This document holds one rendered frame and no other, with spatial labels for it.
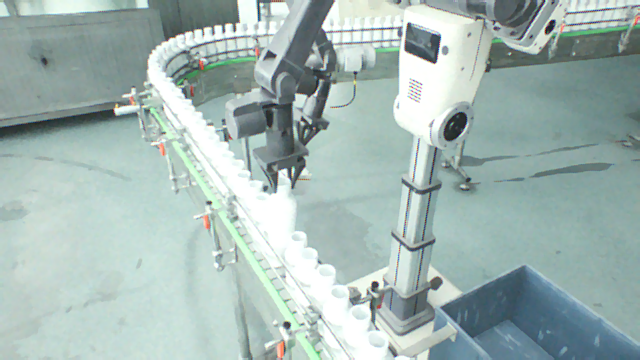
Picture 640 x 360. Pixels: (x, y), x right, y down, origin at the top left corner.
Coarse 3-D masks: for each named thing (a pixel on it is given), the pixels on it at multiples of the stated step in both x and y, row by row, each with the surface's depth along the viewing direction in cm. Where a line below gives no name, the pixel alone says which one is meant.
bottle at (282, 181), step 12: (288, 180) 97; (288, 192) 96; (276, 204) 97; (288, 204) 97; (276, 216) 97; (288, 216) 97; (276, 228) 99; (288, 228) 100; (276, 240) 101; (288, 240) 102
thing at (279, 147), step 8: (272, 136) 87; (280, 136) 87; (288, 136) 88; (272, 144) 88; (280, 144) 88; (288, 144) 89; (296, 144) 94; (256, 152) 91; (264, 152) 91; (272, 152) 90; (280, 152) 89; (288, 152) 90; (296, 152) 91; (304, 152) 91; (264, 160) 89; (272, 160) 89; (280, 160) 89
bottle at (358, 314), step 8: (352, 312) 82; (360, 312) 83; (368, 312) 82; (352, 320) 81; (360, 320) 80; (368, 320) 81; (344, 328) 84; (352, 328) 82; (360, 328) 81; (368, 328) 82; (344, 336) 83; (352, 336) 82; (360, 336) 81; (344, 344) 84; (352, 344) 82; (360, 344) 81; (352, 352) 83
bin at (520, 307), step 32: (480, 288) 117; (512, 288) 126; (544, 288) 120; (448, 320) 107; (480, 320) 126; (512, 320) 133; (544, 320) 123; (576, 320) 115; (416, 352) 102; (448, 352) 112; (480, 352) 101; (512, 352) 126; (544, 352) 126; (576, 352) 118; (608, 352) 110
